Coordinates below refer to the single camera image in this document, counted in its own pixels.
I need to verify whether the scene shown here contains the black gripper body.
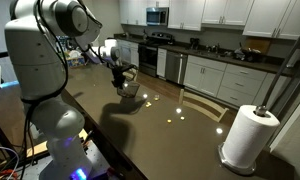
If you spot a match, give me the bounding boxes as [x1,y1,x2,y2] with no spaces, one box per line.
[112,66,128,88]

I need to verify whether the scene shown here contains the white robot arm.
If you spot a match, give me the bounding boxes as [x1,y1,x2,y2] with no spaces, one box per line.
[4,0,125,180]

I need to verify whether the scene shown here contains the black kitchen stove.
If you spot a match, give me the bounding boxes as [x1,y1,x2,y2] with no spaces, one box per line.
[138,32,174,77]

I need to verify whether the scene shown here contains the tissue box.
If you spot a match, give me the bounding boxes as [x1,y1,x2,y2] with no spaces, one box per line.
[67,50,85,68]

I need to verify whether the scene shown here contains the stainless steel dishwasher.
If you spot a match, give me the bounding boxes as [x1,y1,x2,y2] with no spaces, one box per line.
[165,51,188,84]

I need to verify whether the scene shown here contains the stainless steel microwave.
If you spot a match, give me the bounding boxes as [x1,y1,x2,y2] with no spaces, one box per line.
[146,7,169,26]

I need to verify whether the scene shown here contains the black coffee maker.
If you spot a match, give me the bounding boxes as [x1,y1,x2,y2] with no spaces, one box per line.
[190,38,200,50]

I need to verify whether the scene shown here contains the cream wooden chair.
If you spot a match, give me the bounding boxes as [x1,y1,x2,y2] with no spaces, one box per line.
[178,89,229,122]

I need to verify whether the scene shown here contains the white lower kitchen cabinets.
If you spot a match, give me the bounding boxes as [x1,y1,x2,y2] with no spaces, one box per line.
[119,40,275,106]

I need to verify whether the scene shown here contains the white kitchen cabinets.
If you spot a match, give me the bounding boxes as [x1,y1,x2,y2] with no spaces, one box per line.
[119,0,300,40]
[119,40,275,106]

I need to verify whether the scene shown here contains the white paper towel roll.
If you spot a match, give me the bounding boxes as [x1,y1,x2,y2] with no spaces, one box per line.
[218,105,280,175]

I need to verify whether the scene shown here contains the white upper kitchen cabinets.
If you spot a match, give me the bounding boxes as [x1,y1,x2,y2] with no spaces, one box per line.
[119,0,300,40]

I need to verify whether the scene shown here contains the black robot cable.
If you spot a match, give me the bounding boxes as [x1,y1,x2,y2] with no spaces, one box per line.
[86,43,139,81]

